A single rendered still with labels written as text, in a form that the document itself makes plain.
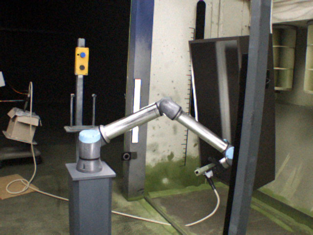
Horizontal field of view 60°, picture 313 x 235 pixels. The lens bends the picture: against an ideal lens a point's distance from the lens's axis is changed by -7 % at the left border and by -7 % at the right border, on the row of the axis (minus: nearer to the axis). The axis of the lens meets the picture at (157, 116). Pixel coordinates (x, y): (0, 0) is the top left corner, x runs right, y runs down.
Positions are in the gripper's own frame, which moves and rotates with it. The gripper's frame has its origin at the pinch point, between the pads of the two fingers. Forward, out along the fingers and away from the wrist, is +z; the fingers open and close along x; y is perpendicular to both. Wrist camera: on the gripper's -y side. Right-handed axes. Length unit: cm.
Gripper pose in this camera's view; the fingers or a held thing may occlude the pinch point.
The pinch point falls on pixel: (204, 173)
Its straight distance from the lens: 251.7
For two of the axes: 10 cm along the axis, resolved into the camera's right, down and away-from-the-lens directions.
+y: 4.7, 8.4, -2.8
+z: -6.6, 5.5, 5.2
